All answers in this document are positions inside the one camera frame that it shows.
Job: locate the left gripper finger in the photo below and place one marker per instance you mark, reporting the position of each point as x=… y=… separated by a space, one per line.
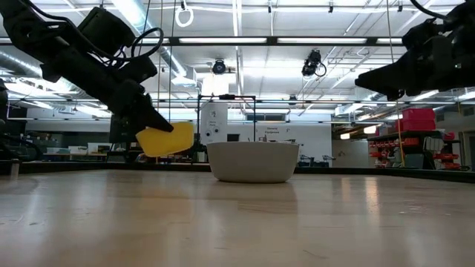
x=143 y=111

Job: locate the yellow bowl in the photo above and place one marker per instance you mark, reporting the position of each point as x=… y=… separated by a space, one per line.
x=167 y=142

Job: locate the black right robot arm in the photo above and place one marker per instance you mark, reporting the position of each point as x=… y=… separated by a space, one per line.
x=462 y=15

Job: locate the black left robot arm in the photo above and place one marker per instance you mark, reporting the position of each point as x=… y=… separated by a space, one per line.
x=41 y=33

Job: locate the dark shelf with red bins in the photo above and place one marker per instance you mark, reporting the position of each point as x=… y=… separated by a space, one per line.
x=408 y=148

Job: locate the red storage bin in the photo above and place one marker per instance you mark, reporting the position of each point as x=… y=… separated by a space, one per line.
x=418 y=113
x=415 y=125

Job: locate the white pillar with sign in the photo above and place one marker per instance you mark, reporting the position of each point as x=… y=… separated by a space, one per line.
x=214 y=122

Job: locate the large pale grey bowl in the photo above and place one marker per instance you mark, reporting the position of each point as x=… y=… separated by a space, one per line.
x=253 y=161

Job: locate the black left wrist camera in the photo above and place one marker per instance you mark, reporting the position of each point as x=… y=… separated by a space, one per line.
x=105 y=31

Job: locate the black metal stand frame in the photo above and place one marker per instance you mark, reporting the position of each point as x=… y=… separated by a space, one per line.
x=226 y=97

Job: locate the black round camera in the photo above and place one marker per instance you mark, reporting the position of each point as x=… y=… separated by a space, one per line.
x=219 y=67

